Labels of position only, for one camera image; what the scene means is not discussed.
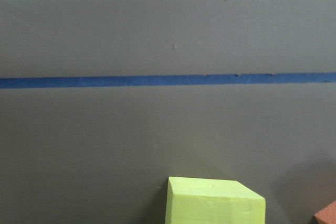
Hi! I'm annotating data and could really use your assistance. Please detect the orange foam block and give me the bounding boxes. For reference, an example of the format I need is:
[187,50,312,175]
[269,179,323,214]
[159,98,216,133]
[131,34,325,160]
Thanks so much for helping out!
[314,201,336,224]

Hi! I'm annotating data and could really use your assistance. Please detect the yellow foam block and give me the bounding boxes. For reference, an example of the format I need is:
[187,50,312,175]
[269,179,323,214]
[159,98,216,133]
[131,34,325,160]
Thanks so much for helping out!
[165,177,266,224]

